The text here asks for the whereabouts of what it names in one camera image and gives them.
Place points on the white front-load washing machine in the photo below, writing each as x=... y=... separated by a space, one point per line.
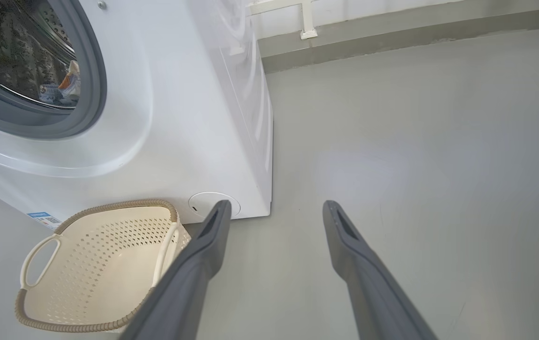
x=180 y=118

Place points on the cream white garment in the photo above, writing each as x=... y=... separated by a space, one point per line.
x=72 y=78

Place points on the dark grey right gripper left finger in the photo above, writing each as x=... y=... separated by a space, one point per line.
x=184 y=283

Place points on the white metal railing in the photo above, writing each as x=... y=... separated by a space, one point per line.
x=307 y=21

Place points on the cream perforated laundry basket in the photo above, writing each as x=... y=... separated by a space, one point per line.
x=99 y=283

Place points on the blue energy label sticker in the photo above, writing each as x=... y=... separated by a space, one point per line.
x=44 y=220

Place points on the blue bear-print garment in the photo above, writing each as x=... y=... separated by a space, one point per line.
x=51 y=94

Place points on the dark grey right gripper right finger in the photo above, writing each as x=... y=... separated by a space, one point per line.
x=368 y=288

